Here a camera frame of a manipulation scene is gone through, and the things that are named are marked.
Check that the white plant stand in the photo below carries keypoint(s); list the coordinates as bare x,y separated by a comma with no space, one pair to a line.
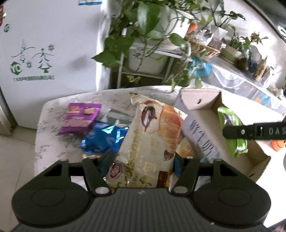
153,58

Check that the floral tablecloth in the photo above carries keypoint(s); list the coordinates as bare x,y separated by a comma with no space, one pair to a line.
63,121

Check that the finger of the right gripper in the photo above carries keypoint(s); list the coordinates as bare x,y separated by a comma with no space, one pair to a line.
263,131

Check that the purple snack bag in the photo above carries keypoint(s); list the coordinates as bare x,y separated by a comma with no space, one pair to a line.
79,119

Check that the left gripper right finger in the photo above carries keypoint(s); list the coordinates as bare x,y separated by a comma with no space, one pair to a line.
186,170

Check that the wicker basket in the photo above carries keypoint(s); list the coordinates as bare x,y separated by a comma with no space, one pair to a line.
202,50

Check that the brown teapot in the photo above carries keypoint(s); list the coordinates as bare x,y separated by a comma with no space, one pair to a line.
242,64

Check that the pothos plant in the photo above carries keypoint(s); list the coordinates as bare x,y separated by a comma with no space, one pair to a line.
140,19

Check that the croissant snack bag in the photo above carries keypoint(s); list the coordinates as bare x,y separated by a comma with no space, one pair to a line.
146,156

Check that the orange smiley cup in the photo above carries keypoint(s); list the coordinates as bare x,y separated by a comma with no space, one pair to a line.
277,145

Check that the small green potted plant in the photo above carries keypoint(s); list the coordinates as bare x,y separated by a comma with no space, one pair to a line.
240,47

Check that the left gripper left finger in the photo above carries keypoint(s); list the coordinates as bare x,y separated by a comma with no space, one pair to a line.
95,170

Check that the cardboard box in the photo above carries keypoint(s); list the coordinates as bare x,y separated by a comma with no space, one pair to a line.
213,135

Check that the green snack bag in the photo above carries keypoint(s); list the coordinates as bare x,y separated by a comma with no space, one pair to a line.
230,123

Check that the white plant pot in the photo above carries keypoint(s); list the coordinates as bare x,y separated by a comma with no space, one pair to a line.
175,21

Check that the white refrigerator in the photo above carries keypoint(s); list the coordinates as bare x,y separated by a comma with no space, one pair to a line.
47,51

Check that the blue foil snack bag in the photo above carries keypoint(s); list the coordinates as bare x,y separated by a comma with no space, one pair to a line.
103,137

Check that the silver foil snack bag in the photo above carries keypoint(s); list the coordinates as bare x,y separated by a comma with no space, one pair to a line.
117,118

